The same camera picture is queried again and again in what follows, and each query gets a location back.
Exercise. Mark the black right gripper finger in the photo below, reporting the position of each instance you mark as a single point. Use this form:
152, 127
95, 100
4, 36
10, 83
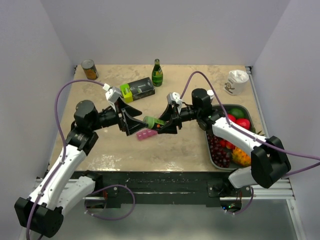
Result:
168, 128
167, 114

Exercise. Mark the yellow dragon fruit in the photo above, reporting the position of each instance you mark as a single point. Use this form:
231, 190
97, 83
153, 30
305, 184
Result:
240, 157

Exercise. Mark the black green razor box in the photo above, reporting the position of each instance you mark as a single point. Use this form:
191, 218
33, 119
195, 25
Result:
137, 90

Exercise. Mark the white supplement bottle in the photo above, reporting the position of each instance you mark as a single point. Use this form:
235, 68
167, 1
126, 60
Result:
211, 94

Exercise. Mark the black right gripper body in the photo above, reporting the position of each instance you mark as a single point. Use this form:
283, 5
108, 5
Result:
183, 114

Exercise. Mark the orange labelled tin can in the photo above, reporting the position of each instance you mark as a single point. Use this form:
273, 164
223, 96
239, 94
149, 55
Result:
89, 69

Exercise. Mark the dark red grapes bunch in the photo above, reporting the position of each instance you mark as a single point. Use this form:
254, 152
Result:
219, 153

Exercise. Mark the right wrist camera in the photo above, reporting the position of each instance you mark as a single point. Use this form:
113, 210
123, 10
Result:
174, 98

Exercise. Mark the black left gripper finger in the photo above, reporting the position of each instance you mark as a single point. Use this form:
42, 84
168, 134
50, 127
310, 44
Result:
132, 125
131, 111

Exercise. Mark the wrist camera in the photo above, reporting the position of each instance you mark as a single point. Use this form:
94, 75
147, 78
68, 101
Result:
113, 94
174, 98

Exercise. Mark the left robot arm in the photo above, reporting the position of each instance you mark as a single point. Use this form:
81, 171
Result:
44, 210

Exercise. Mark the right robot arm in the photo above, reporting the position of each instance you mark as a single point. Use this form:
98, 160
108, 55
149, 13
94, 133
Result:
268, 162

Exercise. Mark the grey fruit tray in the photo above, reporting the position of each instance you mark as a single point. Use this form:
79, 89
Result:
233, 165

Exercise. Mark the pink weekly pill organizer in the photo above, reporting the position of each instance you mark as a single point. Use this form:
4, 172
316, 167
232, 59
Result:
145, 133

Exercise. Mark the green apple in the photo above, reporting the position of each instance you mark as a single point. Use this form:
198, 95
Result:
237, 113

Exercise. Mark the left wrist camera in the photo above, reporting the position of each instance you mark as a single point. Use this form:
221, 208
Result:
113, 94

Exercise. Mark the white paper bag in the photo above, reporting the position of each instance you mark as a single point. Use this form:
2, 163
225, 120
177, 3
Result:
236, 82

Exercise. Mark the red apple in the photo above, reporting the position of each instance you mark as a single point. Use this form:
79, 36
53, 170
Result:
244, 123

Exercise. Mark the green pill bottle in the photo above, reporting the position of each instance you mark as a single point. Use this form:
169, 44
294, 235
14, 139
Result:
153, 123

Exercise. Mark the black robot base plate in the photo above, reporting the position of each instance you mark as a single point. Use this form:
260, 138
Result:
164, 188

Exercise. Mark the aluminium frame rail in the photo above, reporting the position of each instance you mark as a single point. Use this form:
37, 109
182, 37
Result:
281, 190

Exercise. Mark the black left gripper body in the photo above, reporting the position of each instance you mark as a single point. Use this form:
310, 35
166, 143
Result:
120, 109

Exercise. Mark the green glass bottle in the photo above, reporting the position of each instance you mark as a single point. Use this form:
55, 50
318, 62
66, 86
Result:
157, 74

